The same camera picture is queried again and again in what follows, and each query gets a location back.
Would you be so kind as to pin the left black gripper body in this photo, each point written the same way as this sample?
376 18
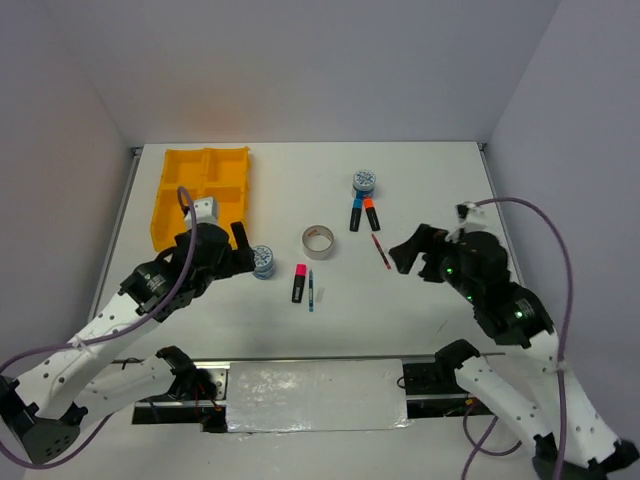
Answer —
213 272

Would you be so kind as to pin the yellow four-compartment plastic bin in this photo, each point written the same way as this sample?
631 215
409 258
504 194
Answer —
222 174

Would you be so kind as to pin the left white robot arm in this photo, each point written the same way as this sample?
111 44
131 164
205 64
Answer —
47 407

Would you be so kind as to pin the blue-lidded round jar far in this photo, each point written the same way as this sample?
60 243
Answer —
363 184

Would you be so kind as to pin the clear tape roll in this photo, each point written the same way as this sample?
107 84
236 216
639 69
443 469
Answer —
318 242

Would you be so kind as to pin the blue pen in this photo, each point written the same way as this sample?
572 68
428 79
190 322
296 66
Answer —
310 291

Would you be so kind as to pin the orange highlighter marker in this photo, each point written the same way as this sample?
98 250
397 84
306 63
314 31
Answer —
371 213

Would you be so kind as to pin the blue-lidded round jar near bin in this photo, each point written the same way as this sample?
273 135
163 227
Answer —
264 262

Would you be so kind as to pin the blue highlighter marker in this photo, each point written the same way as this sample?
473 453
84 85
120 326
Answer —
355 216

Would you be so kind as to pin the red pen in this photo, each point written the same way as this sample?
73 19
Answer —
381 251

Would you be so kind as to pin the metal base rail plate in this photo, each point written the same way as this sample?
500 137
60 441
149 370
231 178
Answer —
320 395

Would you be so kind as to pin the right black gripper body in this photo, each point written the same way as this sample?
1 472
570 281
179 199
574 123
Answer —
454 276

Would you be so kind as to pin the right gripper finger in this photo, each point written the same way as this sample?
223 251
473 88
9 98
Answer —
404 256
427 237

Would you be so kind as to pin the pink highlighter marker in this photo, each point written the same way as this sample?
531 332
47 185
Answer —
299 283

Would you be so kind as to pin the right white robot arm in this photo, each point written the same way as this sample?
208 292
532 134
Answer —
558 424

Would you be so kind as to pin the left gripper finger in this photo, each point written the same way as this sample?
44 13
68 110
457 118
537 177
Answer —
240 236
237 263

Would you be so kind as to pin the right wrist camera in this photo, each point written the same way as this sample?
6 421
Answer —
471 218

